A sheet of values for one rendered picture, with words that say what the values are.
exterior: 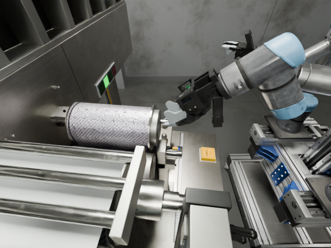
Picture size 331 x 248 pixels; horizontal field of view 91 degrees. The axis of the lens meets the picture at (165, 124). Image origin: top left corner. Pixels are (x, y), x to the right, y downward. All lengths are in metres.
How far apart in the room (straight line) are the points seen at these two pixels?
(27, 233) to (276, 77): 0.45
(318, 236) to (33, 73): 1.90
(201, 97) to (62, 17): 0.54
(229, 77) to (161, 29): 2.53
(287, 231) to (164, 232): 1.15
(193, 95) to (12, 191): 0.35
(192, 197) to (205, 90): 0.28
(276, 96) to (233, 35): 2.70
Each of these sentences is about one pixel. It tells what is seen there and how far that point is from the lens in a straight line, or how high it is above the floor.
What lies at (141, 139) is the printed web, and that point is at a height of 1.26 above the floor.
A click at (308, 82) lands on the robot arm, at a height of 1.39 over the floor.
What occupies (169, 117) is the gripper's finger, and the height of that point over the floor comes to 1.31.
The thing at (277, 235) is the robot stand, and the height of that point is 0.21.
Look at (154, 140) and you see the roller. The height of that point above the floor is 1.26.
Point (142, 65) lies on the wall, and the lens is 3.10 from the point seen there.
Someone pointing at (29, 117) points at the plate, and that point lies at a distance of 0.57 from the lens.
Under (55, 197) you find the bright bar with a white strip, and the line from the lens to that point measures 0.24.
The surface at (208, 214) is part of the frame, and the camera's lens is 0.20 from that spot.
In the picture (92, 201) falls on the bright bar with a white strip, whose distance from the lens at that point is 0.22.
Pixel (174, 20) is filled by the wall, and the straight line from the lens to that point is 2.86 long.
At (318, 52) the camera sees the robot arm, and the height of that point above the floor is 1.31.
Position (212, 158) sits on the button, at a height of 0.92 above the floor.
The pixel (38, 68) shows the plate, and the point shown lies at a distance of 0.59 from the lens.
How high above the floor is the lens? 1.63
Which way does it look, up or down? 45 degrees down
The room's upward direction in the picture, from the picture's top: straight up
